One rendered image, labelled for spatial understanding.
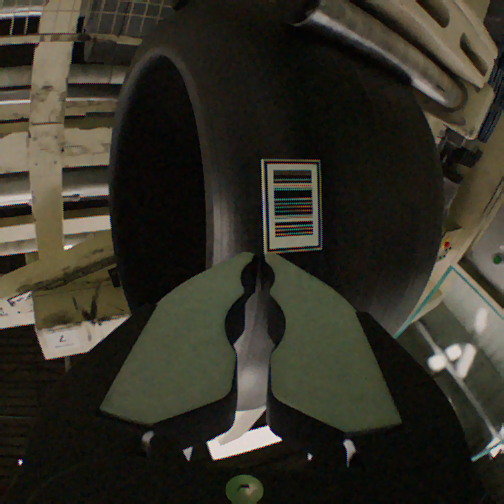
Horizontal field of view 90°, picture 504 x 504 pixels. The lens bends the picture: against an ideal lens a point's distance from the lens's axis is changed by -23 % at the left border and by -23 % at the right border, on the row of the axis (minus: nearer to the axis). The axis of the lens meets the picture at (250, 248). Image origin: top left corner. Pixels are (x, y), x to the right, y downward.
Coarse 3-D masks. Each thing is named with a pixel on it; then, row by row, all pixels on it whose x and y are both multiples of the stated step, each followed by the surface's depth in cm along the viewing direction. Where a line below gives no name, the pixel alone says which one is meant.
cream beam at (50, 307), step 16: (64, 288) 80; (80, 288) 82; (96, 288) 84; (112, 288) 86; (48, 304) 74; (64, 304) 76; (80, 304) 78; (96, 304) 80; (112, 304) 82; (48, 320) 70; (64, 320) 72; (80, 320) 74; (96, 320) 77; (112, 320) 79; (80, 336) 77; (96, 336) 80; (48, 352) 73; (64, 352) 77; (80, 352) 81
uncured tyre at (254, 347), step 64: (256, 0) 26; (192, 64) 26; (256, 64) 22; (320, 64) 22; (128, 128) 59; (192, 128) 69; (256, 128) 21; (320, 128) 21; (384, 128) 25; (128, 192) 66; (192, 192) 77; (256, 192) 22; (384, 192) 24; (128, 256) 60; (192, 256) 76; (320, 256) 22; (384, 256) 26; (256, 320) 24; (384, 320) 31; (256, 384) 29
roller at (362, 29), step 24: (288, 0) 20; (312, 0) 19; (336, 0) 20; (312, 24) 21; (336, 24) 21; (360, 24) 22; (360, 48) 25; (384, 48) 25; (408, 48) 27; (408, 72) 29; (432, 72) 31; (432, 96) 36; (456, 96) 36
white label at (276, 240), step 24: (264, 168) 20; (288, 168) 20; (312, 168) 21; (264, 192) 20; (288, 192) 21; (312, 192) 21; (264, 216) 20; (288, 216) 21; (312, 216) 21; (264, 240) 21; (288, 240) 21; (312, 240) 21
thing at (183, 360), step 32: (256, 256) 12; (192, 288) 10; (224, 288) 10; (160, 320) 8; (192, 320) 8; (224, 320) 8; (160, 352) 7; (192, 352) 7; (224, 352) 7; (128, 384) 6; (160, 384) 6; (192, 384) 6; (224, 384) 7; (128, 416) 6; (160, 416) 6; (192, 416) 6; (224, 416) 6
